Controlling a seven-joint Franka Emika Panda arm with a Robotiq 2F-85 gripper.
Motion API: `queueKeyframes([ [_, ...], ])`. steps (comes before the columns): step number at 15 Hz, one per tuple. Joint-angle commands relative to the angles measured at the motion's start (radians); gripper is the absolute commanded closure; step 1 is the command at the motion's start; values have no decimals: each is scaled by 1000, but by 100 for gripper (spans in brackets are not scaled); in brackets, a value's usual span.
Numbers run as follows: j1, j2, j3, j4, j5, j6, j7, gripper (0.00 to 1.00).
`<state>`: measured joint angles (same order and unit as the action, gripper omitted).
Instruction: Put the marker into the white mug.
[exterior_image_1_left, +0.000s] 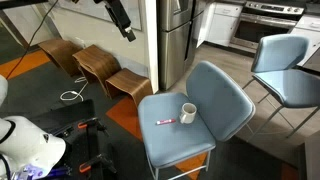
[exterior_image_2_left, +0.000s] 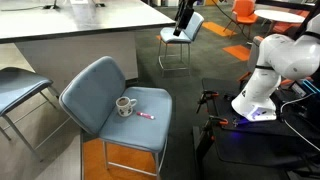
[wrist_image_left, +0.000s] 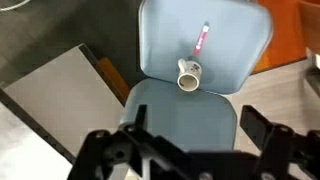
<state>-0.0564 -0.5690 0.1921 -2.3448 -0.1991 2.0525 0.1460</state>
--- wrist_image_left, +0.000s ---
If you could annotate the white paper cup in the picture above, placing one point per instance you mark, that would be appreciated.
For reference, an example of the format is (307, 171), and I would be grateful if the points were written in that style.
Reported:
(188, 76)

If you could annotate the red Expo marker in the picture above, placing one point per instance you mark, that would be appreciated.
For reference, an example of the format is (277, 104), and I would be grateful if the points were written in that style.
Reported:
(201, 39)

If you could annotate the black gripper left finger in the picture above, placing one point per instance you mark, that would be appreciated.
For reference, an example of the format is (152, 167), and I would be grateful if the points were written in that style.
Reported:
(100, 150)

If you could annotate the orange wooden cabinet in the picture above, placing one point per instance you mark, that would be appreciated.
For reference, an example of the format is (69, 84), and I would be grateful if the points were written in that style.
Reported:
(286, 30)

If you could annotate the grey white box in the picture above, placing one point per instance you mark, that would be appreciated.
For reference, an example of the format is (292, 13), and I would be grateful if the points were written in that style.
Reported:
(314, 71)

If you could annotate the brown wooden board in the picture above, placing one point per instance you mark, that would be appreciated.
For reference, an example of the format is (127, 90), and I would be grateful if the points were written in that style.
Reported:
(115, 78)

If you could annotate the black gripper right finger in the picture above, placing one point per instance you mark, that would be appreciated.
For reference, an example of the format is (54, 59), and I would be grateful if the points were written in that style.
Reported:
(276, 143)

